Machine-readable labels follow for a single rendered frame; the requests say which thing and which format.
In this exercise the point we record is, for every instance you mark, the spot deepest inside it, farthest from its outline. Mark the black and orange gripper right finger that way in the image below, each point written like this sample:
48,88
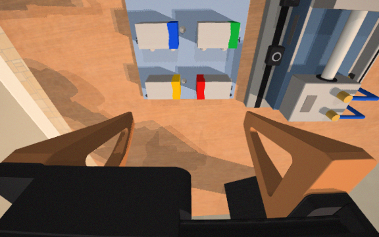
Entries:
320,165

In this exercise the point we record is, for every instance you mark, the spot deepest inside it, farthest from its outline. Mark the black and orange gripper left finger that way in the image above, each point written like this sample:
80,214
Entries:
72,148

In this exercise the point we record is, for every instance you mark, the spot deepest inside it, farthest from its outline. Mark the white block with yellow end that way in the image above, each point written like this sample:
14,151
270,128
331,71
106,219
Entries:
165,86

